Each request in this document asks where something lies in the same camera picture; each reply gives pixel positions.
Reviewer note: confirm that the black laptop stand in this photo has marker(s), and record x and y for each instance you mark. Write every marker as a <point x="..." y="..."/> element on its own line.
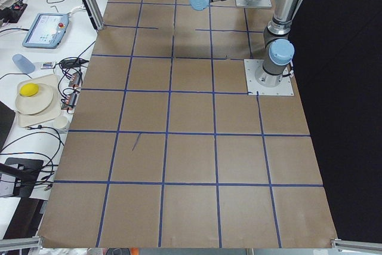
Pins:
<point x="19" y="176"/>

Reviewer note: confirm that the white paper cup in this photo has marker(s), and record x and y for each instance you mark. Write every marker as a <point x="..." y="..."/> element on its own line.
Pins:
<point x="61" y="124"/>

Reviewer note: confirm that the beige plate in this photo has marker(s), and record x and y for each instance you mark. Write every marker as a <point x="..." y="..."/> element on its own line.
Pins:
<point x="36" y="103"/>

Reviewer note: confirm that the yellow lemon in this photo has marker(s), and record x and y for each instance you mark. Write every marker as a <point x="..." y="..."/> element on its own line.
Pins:
<point x="29" y="90"/>

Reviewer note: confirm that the teach pendant near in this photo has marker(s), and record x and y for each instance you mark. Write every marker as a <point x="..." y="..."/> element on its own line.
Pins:
<point x="47" y="31"/>

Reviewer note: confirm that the beige tray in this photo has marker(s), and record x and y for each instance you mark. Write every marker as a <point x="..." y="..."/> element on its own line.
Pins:
<point x="51" y="112"/>

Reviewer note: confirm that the blue plastic cup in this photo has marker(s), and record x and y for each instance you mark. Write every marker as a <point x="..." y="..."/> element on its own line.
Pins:
<point x="23" y="64"/>

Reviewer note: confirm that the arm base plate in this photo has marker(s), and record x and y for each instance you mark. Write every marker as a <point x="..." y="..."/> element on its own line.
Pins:
<point x="260" y="83"/>
<point x="257" y="4"/>

